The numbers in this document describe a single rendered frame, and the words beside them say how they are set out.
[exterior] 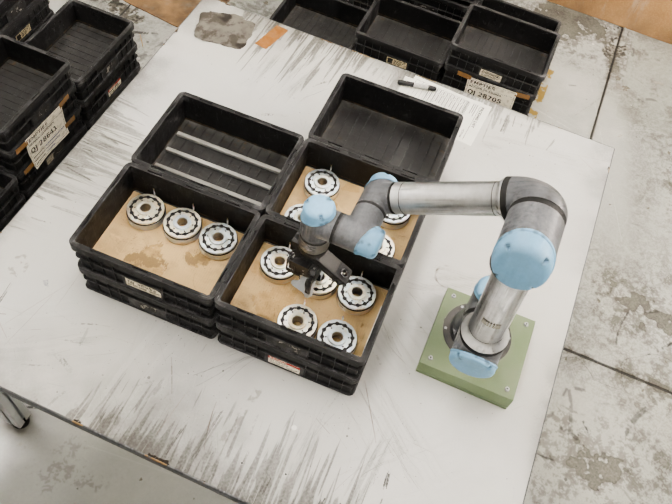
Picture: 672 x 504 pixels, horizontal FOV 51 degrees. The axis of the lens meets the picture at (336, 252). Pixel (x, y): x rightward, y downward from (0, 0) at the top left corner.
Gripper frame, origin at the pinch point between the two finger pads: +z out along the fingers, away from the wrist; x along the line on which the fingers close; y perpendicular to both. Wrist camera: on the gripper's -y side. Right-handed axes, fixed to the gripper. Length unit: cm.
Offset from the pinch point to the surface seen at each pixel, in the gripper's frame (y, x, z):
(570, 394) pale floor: -90, -55, 85
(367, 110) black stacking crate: 16, -68, 2
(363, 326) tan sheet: -15.9, 2.4, 2.0
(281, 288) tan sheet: 8.0, 3.1, 2.0
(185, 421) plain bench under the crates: 13.3, 42.1, 15.1
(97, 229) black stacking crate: 58, 14, -2
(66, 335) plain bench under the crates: 53, 37, 15
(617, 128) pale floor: -73, -205, 84
